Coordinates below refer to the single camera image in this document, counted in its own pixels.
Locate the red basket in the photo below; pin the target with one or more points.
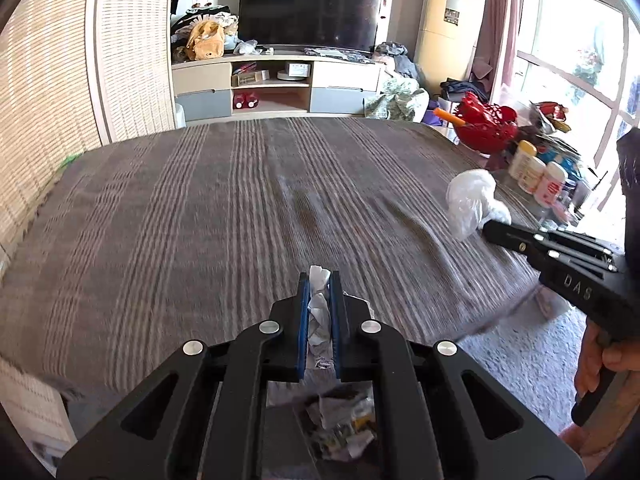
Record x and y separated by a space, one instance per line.
483 127

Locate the yellow plush toy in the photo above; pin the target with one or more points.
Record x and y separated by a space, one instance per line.
206 41

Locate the white plastic bag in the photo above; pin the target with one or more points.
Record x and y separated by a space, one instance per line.
471 203

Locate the white paper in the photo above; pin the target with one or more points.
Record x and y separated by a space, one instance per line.
320 353

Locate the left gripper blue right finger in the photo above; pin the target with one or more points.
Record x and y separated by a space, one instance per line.
336 304

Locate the white lotion bottle yellow cap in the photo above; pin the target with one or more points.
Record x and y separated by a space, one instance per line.
521 159

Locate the bamboo folding screen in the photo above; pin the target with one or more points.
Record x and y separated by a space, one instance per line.
75 75

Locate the dark grey trash bin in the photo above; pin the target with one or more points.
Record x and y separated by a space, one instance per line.
331 435

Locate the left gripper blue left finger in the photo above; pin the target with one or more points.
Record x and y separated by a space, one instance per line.
302 301

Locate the white small lotion bottle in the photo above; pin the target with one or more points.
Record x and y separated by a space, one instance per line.
532 175

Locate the white pink lotion bottle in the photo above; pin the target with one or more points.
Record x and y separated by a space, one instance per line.
550 184

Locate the white tv cabinet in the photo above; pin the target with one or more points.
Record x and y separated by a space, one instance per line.
286 84

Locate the grey plaid tablecloth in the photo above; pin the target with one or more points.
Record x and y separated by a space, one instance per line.
195 233

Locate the black television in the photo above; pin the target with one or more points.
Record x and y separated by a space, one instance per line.
347 24

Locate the person right hand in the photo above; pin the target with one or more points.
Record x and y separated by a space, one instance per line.
620 357

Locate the cream standing air conditioner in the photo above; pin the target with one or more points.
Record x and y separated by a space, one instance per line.
447 40

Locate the pink curtain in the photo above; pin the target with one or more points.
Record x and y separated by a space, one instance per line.
497 43

